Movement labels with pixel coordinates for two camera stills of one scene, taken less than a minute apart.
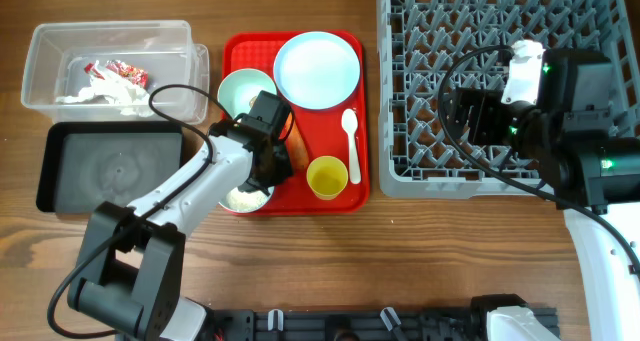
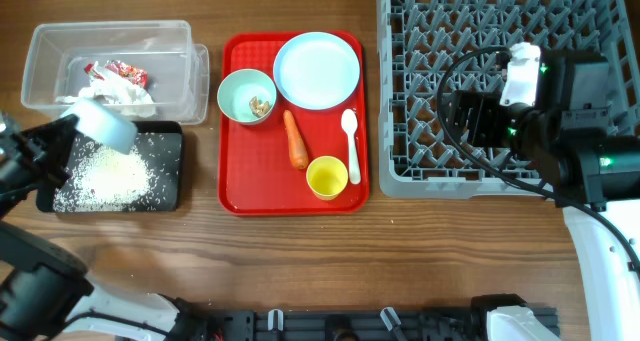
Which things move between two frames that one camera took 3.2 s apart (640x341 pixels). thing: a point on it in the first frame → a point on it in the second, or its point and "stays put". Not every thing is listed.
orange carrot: [295, 145] stays put
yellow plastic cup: [326, 176] stays put
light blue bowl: [229, 207] → [104, 126]
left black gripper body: [270, 163] → [45, 148]
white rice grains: [240, 201] → [103, 179]
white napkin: [130, 99] stays put
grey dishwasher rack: [423, 28] stays put
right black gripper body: [480, 116] stays put
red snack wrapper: [135, 74] stays put
